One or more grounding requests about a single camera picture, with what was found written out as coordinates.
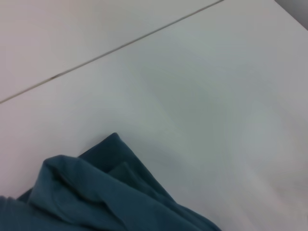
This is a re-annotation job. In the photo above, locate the teal t-shirt with pink print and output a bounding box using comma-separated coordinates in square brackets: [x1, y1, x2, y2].
[0, 132, 221, 231]

